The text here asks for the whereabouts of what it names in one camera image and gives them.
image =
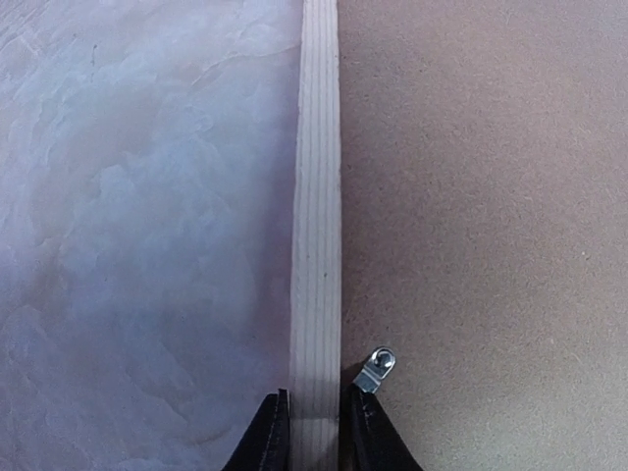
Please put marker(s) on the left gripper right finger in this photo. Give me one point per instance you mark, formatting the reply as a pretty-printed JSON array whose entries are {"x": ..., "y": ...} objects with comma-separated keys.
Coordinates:
[{"x": 368, "y": 436}]

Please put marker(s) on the wooden picture frame pink edge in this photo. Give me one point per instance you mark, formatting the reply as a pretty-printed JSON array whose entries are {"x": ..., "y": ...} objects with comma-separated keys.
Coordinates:
[{"x": 315, "y": 286}]

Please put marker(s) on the brown cardboard backing board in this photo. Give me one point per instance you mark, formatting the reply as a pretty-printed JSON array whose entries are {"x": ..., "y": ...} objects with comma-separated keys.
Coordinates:
[{"x": 484, "y": 179}]

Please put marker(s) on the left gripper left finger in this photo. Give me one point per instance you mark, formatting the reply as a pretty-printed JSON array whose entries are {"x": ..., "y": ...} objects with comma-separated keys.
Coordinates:
[{"x": 265, "y": 443}]

